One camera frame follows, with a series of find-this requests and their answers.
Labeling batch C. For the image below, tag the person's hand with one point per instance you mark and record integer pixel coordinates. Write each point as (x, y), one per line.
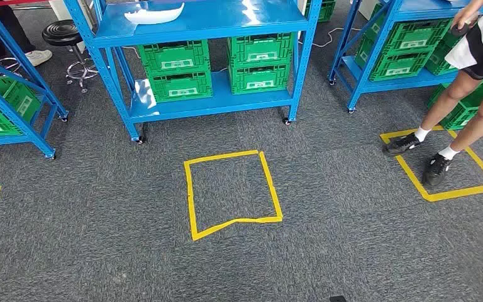
(466, 14)

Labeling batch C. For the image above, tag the black round remote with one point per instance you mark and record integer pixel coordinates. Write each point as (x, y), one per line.
(460, 30)

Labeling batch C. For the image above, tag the white curved plastic part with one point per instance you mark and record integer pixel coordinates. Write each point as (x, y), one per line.
(150, 17)

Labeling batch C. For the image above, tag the blue metal shelf rack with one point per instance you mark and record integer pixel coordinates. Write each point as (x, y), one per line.
(225, 16)
(425, 8)
(4, 141)

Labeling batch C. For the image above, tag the person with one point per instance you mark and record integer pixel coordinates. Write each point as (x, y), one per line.
(37, 57)
(450, 102)

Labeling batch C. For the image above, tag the black robot torso piece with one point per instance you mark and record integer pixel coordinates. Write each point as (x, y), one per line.
(337, 299)

